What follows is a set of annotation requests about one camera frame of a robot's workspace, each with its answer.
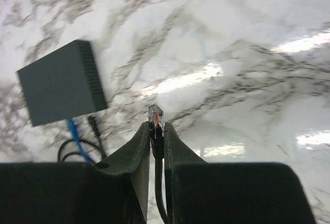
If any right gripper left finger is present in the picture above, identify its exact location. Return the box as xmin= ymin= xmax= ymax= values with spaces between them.
xmin=95 ymin=122 xmax=150 ymax=223

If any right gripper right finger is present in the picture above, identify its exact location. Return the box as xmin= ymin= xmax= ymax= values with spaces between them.
xmin=164 ymin=123 xmax=206 ymax=223

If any black power cable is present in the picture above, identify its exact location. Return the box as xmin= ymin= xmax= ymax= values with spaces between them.
xmin=57 ymin=115 xmax=108 ymax=163

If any black ethernet cable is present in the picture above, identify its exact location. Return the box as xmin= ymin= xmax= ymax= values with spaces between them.
xmin=148 ymin=104 xmax=170 ymax=224

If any blue ethernet cable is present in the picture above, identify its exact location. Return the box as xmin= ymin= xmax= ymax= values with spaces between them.
xmin=66 ymin=117 xmax=95 ymax=163

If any dark grey network switch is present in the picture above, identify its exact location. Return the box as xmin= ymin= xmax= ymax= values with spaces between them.
xmin=17 ymin=40 xmax=107 ymax=127

